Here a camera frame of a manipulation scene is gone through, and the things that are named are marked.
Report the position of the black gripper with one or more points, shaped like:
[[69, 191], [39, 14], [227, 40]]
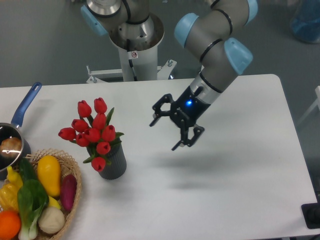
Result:
[[188, 112]]

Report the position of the red tulip bouquet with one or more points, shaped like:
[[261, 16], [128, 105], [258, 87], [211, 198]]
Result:
[[93, 130]]

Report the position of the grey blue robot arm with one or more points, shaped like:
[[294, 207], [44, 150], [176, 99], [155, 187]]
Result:
[[208, 38]]

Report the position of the dark grey ribbed vase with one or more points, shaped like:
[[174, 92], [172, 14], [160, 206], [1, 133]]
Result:
[[113, 165]]

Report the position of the woven wicker basket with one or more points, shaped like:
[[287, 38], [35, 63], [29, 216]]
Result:
[[68, 166]]

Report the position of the purple sweet potato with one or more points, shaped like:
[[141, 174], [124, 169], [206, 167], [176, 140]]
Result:
[[68, 192]]

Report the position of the yellow squash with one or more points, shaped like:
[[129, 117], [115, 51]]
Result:
[[49, 174]]

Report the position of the blue translucent container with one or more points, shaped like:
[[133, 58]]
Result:
[[305, 23]]

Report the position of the black device at table edge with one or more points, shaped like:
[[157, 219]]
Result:
[[311, 214]]

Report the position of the beige round bun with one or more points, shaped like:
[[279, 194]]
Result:
[[52, 220]]

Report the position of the green bok choy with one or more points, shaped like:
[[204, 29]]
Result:
[[32, 199]]

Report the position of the brown bread in pan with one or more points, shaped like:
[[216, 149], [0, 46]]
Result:
[[10, 147]]

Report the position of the yellow bell pepper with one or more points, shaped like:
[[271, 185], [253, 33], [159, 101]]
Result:
[[9, 191]]

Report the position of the orange fruit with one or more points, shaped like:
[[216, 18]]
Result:
[[10, 224]]

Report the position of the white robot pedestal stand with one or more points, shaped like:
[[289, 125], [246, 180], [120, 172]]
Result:
[[137, 46]]

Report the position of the blue handled saucepan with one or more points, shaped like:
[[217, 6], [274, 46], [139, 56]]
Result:
[[12, 129]]

